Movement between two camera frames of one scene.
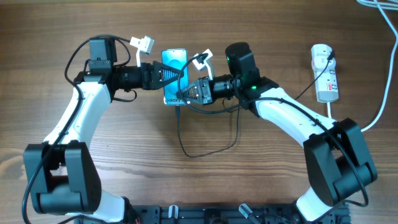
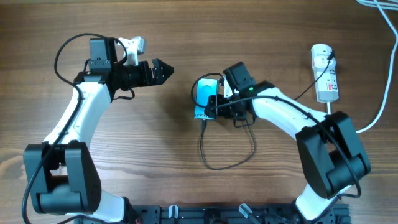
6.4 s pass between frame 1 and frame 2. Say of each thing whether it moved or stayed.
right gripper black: moved
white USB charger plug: stayed
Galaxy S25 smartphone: moved
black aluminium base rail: stayed
